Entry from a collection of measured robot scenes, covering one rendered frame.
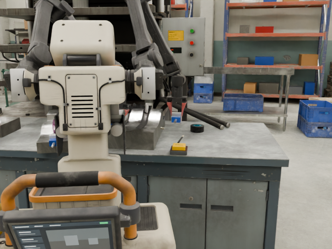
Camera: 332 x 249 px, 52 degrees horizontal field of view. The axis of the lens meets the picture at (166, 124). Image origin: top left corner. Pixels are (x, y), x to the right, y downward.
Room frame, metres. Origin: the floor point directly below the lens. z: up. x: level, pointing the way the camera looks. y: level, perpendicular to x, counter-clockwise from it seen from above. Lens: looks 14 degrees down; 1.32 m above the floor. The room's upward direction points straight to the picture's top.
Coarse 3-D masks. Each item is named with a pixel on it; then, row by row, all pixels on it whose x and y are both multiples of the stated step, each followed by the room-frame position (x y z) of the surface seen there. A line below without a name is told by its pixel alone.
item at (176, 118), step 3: (174, 114) 1.71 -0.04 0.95; (177, 114) 1.71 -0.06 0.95; (180, 114) 1.71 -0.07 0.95; (171, 117) 1.67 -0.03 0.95; (174, 117) 1.67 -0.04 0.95; (177, 117) 1.67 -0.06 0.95; (180, 117) 1.69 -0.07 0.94; (171, 120) 1.67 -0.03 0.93; (174, 120) 1.63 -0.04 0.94; (177, 120) 1.67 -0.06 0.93; (180, 120) 1.70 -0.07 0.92; (171, 123) 1.71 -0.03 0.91; (174, 123) 1.61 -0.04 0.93; (177, 123) 1.71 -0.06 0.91; (180, 123) 1.70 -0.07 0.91
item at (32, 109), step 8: (16, 104) 2.90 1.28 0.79; (24, 104) 2.90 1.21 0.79; (32, 104) 2.90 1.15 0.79; (40, 104) 2.90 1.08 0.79; (136, 104) 2.89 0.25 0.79; (144, 104) 2.89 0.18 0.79; (160, 104) 2.89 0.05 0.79; (8, 112) 2.57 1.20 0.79; (16, 112) 2.59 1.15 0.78; (24, 112) 2.58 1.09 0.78; (32, 112) 2.57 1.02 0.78; (40, 112) 2.57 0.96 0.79
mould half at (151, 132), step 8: (136, 112) 1.90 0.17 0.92; (152, 112) 1.89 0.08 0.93; (160, 112) 1.89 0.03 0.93; (128, 120) 1.84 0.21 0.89; (136, 120) 1.83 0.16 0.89; (152, 120) 1.83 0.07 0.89; (160, 120) 1.85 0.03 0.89; (128, 128) 1.66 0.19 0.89; (136, 128) 1.66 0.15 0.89; (144, 128) 1.66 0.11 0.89; (152, 128) 1.66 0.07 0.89; (160, 128) 1.85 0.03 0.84; (112, 136) 1.61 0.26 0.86; (120, 136) 1.61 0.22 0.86; (128, 136) 1.60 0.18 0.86; (136, 136) 1.60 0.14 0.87; (144, 136) 1.60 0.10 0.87; (152, 136) 1.59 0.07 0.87; (112, 144) 1.61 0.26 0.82; (120, 144) 1.61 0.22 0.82; (128, 144) 1.60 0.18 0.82; (136, 144) 1.60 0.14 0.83; (144, 144) 1.60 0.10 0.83; (152, 144) 1.59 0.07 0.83
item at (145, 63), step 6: (144, 60) 1.29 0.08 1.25; (138, 66) 1.26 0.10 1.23; (144, 66) 1.25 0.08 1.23; (150, 66) 1.25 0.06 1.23; (132, 72) 1.22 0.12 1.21; (156, 72) 1.22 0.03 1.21; (162, 72) 1.23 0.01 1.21; (156, 78) 1.24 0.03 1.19; (162, 78) 1.24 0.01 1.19; (156, 84) 1.26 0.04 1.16; (162, 84) 1.26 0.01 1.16
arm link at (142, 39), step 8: (128, 0) 1.49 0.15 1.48; (136, 0) 1.48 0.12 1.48; (128, 8) 1.48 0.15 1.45; (136, 8) 1.46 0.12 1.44; (136, 16) 1.44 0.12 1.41; (136, 24) 1.42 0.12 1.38; (144, 24) 1.44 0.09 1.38; (136, 32) 1.41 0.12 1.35; (144, 32) 1.40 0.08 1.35; (136, 40) 1.39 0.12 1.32; (144, 40) 1.38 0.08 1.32; (136, 48) 1.38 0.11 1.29; (144, 48) 1.37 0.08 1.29; (152, 48) 1.35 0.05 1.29; (152, 56) 1.32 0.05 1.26; (160, 56) 1.37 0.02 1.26; (160, 64) 1.33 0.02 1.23
